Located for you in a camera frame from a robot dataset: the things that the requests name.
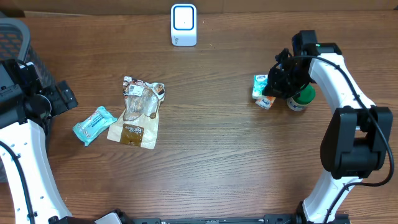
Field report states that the green lid jar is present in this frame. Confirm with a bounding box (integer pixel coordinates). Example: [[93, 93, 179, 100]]
[[286, 85, 316, 111]]

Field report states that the teal Kleenex tissue pack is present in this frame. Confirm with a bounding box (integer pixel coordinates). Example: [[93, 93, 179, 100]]
[[252, 75, 268, 100]]

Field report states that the orange Kleenex tissue pack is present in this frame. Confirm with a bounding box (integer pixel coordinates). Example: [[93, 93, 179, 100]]
[[255, 96, 275, 110]]

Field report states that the mint wet wipes pack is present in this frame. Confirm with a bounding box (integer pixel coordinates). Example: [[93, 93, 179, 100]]
[[73, 106, 117, 147]]

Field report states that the brown paper bread bag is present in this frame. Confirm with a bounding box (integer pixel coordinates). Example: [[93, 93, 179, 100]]
[[107, 76, 165, 149]]

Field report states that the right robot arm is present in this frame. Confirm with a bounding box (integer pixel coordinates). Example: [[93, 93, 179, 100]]
[[262, 30, 394, 223]]

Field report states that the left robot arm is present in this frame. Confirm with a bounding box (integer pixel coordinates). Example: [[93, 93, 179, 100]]
[[1, 59, 88, 223]]

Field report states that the white barcode scanner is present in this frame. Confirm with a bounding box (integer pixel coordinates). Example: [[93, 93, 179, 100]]
[[170, 3, 197, 47]]

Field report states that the grey plastic mesh basket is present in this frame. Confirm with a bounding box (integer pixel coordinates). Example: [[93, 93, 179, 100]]
[[0, 17, 57, 183]]

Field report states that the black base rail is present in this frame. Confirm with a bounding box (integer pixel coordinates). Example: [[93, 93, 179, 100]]
[[131, 214, 301, 224]]

